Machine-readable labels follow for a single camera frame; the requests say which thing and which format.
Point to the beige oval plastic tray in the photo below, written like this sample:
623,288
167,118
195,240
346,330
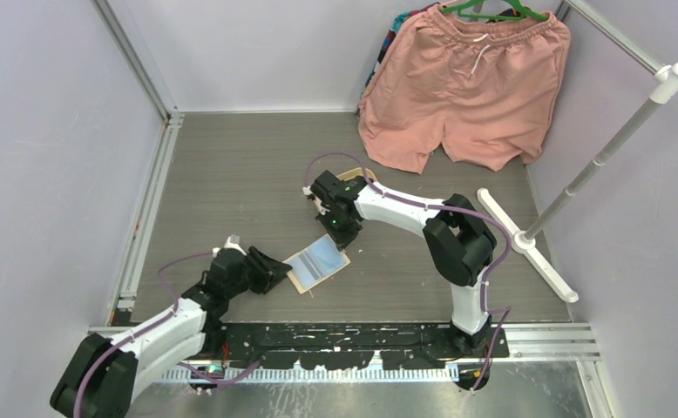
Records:
356,173

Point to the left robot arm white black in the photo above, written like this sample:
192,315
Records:
107,373

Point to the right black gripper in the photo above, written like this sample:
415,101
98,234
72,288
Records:
342,239

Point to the pink shorts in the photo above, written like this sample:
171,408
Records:
484,93

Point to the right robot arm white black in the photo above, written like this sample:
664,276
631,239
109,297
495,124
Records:
461,245

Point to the green clothes hanger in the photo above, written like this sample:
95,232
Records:
513,10

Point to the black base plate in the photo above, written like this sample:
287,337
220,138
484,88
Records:
340,346

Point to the colourful patterned garment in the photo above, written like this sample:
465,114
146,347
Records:
390,36

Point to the beige leather card holder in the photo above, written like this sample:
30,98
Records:
316,263

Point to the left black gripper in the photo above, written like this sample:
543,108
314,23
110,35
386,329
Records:
278,270

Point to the aluminium frame rail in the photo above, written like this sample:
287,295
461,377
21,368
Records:
121,23

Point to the white clothes rack stand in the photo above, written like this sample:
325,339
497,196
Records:
524,241

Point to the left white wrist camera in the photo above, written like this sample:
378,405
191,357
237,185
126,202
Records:
232,242

